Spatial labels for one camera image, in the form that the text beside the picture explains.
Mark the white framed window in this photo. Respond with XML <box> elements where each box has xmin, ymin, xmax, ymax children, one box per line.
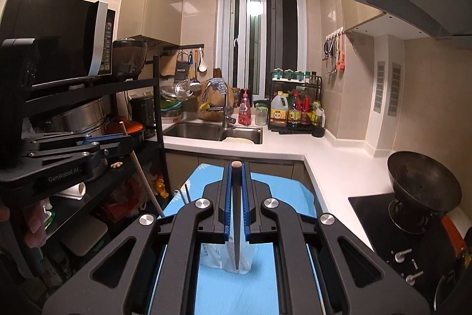
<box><xmin>217</xmin><ymin>0</ymin><xmax>308</xmax><ymax>99</ymax></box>

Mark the glass jar with lid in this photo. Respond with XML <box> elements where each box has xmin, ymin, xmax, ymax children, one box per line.
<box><xmin>255</xmin><ymin>100</ymin><xmax>268</xmax><ymax>126</ymax></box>

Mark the row of green-lidded spice jars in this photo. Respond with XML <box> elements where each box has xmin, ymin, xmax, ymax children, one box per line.
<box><xmin>272</xmin><ymin>68</ymin><xmax>318</xmax><ymax>81</ymax></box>

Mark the black microwave oven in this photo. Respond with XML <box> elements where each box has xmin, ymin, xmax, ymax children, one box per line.
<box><xmin>0</xmin><ymin>0</ymin><xmax>117</xmax><ymax>87</ymax></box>

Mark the black kettle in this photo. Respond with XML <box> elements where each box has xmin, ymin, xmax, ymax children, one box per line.
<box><xmin>129</xmin><ymin>95</ymin><xmax>156</xmax><ymax>138</ymax></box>

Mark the blue tablecloth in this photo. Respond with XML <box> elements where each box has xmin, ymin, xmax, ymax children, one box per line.
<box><xmin>147</xmin><ymin>163</ymin><xmax>325</xmax><ymax>315</ymax></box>

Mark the black pot orange lid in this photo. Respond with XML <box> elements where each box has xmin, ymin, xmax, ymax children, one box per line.
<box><xmin>105</xmin><ymin>117</ymin><xmax>147</xmax><ymax>149</ymax></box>

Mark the dark sauce bottle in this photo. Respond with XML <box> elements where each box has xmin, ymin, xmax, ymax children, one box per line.
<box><xmin>288</xmin><ymin>91</ymin><xmax>302</xmax><ymax>126</ymax></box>

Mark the orange hanging tool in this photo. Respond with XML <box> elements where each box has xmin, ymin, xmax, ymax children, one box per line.
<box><xmin>336</xmin><ymin>35</ymin><xmax>346</xmax><ymax>73</ymax></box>

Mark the beige cutting board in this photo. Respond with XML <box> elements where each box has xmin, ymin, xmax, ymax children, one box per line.
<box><xmin>61</xmin><ymin>215</ymin><xmax>110</xmax><ymax>257</ymax></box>

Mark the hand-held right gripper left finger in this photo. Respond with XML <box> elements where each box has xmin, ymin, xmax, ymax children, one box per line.
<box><xmin>42</xmin><ymin>164</ymin><xmax>235</xmax><ymax>315</ymax></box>

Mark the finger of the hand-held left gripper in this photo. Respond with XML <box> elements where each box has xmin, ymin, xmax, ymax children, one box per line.
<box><xmin>23</xmin><ymin>131</ymin><xmax>128</xmax><ymax>154</ymax></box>
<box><xmin>29</xmin><ymin>136</ymin><xmax>137</xmax><ymax>172</ymax></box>

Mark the clear plastic cup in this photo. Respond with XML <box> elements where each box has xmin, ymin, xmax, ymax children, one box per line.
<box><xmin>200</xmin><ymin>242</ymin><xmax>259</xmax><ymax>276</ymax></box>

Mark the black wok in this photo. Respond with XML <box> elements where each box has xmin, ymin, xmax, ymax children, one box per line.
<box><xmin>387</xmin><ymin>151</ymin><xmax>463</xmax><ymax>234</ymax></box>

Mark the grey wall vent grille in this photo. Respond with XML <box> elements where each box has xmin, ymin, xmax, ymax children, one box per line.
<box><xmin>373</xmin><ymin>60</ymin><xmax>386</xmax><ymax>113</ymax></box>
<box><xmin>389</xmin><ymin>62</ymin><xmax>402</xmax><ymax>115</ymax></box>

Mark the steel ladle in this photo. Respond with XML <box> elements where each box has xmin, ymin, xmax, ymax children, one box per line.
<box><xmin>189</xmin><ymin>53</ymin><xmax>202</xmax><ymax>93</ymax></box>

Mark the orange black pan handle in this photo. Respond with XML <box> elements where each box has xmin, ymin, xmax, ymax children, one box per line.
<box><xmin>439</xmin><ymin>215</ymin><xmax>468</xmax><ymax>258</ymax></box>

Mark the red sauce bottle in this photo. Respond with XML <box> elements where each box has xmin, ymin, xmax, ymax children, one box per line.
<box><xmin>301</xmin><ymin>94</ymin><xmax>312</xmax><ymax>124</ymax></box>

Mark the stainless steel sink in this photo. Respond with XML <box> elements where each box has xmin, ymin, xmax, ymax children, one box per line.
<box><xmin>162</xmin><ymin>121</ymin><xmax>264</xmax><ymax>145</ymax></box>

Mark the light wooden chopstick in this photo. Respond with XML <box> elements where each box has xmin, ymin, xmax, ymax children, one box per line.
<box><xmin>119</xmin><ymin>121</ymin><xmax>166</xmax><ymax>218</ymax></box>

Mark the black gas stove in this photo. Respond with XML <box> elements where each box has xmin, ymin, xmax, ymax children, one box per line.
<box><xmin>348</xmin><ymin>191</ymin><xmax>472</xmax><ymax>312</ymax></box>

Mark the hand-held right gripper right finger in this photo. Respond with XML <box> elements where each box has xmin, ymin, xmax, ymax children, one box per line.
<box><xmin>240</xmin><ymin>164</ymin><xmax>432</xmax><ymax>315</ymax></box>

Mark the red plastic bag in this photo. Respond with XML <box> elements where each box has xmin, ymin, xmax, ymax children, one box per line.
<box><xmin>96</xmin><ymin>178</ymin><xmax>149</xmax><ymax>227</ymax></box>

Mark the dark brown rice cooker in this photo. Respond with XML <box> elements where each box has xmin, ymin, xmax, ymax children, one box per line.
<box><xmin>112</xmin><ymin>38</ymin><xmax>148</xmax><ymax>81</ymax></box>

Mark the metal grater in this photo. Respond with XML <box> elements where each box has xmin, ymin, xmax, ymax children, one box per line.
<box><xmin>174</xmin><ymin>55</ymin><xmax>188</xmax><ymax>81</ymax></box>

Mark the wooden cutting board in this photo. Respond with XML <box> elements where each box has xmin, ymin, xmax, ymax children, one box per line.
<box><xmin>162</xmin><ymin>55</ymin><xmax>178</xmax><ymax>76</ymax></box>

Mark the yellow label oil jug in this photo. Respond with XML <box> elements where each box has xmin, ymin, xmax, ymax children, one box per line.
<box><xmin>270</xmin><ymin>92</ymin><xmax>289</xmax><ymax>126</ymax></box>

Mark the blue patterned cloth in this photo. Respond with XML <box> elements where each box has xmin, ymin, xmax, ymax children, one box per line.
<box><xmin>212</xmin><ymin>78</ymin><xmax>229</xmax><ymax>96</ymax></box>

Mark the brown woven basket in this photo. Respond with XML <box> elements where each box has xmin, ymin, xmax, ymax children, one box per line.
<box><xmin>197</xmin><ymin>79</ymin><xmax>234</xmax><ymax>122</ymax></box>

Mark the black metal shelf rack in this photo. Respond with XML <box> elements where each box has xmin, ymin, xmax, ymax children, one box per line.
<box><xmin>0</xmin><ymin>55</ymin><xmax>174</xmax><ymax>301</ymax></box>

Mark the pink dish soap bottle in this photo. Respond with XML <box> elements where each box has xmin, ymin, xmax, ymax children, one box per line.
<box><xmin>238</xmin><ymin>88</ymin><xmax>253</xmax><ymax>125</ymax></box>

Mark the stainless steel steamer pot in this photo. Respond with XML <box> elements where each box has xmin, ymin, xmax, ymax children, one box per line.
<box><xmin>44</xmin><ymin>97</ymin><xmax>111</xmax><ymax>138</ymax></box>

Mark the black hanging rail shelf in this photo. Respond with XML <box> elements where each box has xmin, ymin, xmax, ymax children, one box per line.
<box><xmin>129</xmin><ymin>35</ymin><xmax>204</xmax><ymax>58</ymax></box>

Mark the person's left hand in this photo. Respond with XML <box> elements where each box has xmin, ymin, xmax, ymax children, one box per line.
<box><xmin>24</xmin><ymin>203</ymin><xmax>48</xmax><ymax>249</ymax></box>

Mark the black wire condiment rack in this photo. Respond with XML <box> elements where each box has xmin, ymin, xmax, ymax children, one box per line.
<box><xmin>268</xmin><ymin>76</ymin><xmax>324</xmax><ymax>133</ymax></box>

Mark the chrome faucet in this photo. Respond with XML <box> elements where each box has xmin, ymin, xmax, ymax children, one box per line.
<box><xmin>201</xmin><ymin>78</ymin><xmax>237</xmax><ymax>130</ymax></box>

